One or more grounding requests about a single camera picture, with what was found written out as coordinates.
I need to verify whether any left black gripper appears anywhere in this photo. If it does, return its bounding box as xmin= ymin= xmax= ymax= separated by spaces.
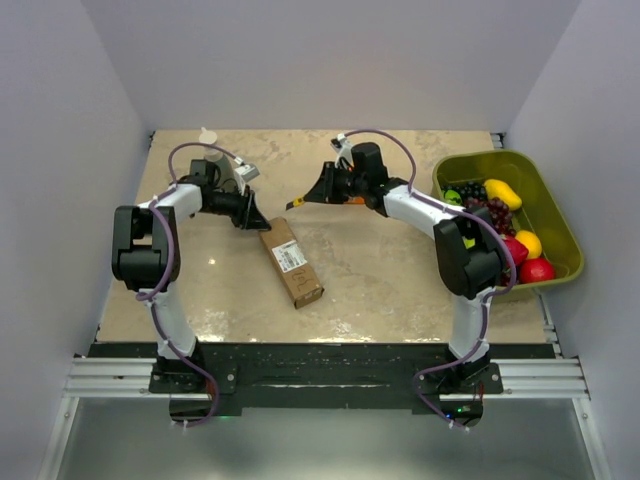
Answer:
xmin=203 ymin=185 xmax=271 ymax=232

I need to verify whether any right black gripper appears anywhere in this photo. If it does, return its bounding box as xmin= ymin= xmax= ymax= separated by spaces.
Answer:
xmin=305 ymin=162 xmax=367 ymax=205

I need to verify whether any yellow utility knife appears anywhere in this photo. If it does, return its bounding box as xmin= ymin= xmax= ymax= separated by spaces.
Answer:
xmin=285 ymin=197 xmax=305 ymax=211

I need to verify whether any brown cardboard express box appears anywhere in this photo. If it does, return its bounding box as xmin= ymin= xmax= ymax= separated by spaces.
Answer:
xmin=260 ymin=217 xmax=324 ymax=309

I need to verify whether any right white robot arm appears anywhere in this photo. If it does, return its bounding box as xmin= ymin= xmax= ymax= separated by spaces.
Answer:
xmin=293 ymin=135 xmax=510 ymax=393

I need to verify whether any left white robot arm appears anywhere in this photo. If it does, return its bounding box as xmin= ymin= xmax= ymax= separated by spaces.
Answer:
xmin=111 ymin=159 xmax=271 ymax=392

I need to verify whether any orange small carton box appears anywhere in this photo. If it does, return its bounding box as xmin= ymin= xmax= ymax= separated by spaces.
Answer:
xmin=346 ymin=197 xmax=366 ymax=205

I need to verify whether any clear bottle with white cap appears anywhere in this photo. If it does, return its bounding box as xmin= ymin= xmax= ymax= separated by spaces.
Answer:
xmin=199 ymin=127 xmax=233 ymax=185

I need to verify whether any green pear fruit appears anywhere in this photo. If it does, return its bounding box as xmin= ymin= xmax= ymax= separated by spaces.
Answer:
xmin=444 ymin=187 xmax=464 ymax=206

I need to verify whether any dark purple grape bunch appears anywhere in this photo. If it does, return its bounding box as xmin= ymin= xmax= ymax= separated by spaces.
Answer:
xmin=441 ymin=181 xmax=488 ymax=202

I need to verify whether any yellow mango fruit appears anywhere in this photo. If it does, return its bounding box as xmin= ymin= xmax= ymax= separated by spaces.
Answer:
xmin=484 ymin=179 xmax=523 ymax=211

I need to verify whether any red grape bunch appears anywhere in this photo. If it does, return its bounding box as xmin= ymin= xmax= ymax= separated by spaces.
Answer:
xmin=464 ymin=197 xmax=516 ymax=237

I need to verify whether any red pepper fruit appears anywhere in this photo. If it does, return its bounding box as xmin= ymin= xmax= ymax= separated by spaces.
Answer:
xmin=503 ymin=236 xmax=529 ymax=267

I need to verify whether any yellow lemon fruit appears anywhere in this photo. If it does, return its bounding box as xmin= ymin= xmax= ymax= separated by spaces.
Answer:
xmin=515 ymin=230 xmax=543 ymax=260

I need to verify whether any olive green plastic bin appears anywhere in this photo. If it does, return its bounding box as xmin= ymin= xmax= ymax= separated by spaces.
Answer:
xmin=432 ymin=149 xmax=584 ymax=302

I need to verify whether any red apple fruit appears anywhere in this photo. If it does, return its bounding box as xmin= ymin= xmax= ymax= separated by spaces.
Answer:
xmin=518 ymin=257 xmax=555 ymax=284

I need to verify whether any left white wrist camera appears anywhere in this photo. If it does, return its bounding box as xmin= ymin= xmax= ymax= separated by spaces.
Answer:
xmin=232 ymin=158 xmax=260 ymax=191

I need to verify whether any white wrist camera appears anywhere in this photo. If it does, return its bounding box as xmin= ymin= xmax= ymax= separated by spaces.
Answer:
xmin=330 ymin=133 xmax=353 ymax=171
xmin=232 ymin=158 xmax=260 ymax=191

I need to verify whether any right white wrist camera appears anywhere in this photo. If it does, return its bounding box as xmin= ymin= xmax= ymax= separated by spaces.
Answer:
xmin=330 ymin=133 xmax=353 ymax=171

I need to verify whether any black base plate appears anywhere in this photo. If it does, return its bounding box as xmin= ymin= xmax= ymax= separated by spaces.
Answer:
xmin=149 ymin=343 xmax=504 ymax=420

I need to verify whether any aluminium rail frame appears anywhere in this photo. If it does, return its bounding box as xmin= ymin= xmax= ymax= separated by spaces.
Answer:
xmin=63 ymin=355 xmax=588 ymax=401

